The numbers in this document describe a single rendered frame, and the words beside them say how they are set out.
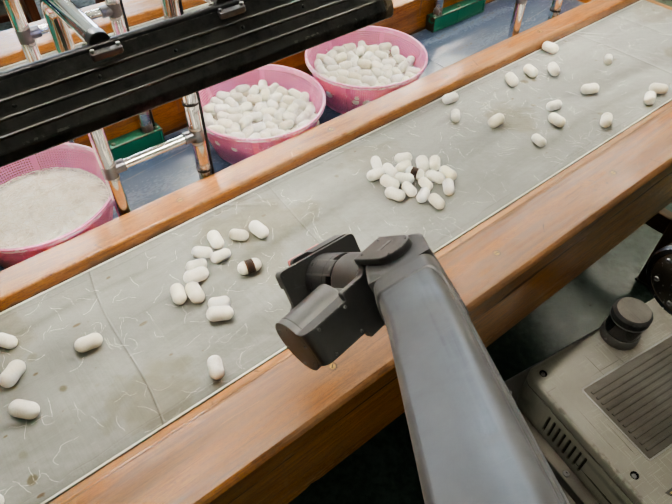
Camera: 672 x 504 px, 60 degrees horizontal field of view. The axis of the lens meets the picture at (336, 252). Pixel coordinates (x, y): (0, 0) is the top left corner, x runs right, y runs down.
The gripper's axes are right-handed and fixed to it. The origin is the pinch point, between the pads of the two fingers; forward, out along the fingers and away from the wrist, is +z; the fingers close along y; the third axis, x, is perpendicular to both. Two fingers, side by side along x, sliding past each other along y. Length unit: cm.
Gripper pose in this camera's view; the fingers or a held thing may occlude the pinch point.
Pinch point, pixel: (293, 276)
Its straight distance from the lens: 72.5
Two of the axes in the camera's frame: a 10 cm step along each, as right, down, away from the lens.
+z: -4.9, 0.1, 8.7
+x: 3.9, 9.0, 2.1
